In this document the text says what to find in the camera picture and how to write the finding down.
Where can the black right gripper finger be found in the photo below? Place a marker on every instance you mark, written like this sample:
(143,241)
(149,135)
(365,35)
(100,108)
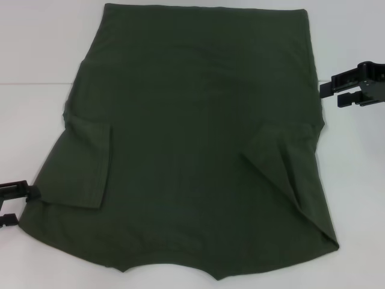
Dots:
(343,82)
(350,99)

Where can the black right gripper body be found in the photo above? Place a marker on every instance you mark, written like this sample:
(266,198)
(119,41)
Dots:
(374,87)

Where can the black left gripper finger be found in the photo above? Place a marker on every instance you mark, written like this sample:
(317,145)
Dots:
(10,219)
(18,192)

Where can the dark green t-shirt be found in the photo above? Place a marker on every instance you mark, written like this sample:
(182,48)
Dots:
(186,135)

